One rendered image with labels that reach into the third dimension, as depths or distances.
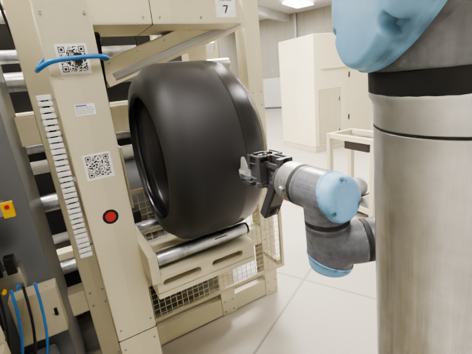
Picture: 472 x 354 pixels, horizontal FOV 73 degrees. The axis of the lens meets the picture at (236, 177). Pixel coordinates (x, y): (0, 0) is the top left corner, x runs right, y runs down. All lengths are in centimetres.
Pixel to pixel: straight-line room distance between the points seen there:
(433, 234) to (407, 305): 6
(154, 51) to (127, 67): 13
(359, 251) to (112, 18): 106
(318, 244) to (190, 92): 52
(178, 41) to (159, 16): 19
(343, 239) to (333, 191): 11
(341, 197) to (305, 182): 7
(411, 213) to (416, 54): 9
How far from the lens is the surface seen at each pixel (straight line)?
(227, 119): 89
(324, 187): 60
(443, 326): 25
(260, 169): 76
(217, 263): 113
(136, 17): 130
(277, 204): 79
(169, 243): 136
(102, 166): 100
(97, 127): 98
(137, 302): 119
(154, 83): 96
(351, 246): 67
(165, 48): 145
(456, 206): 20
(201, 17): 138
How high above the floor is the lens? 142
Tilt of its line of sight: 17 degrees down
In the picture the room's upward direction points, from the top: 6 degrees counter-clockwise
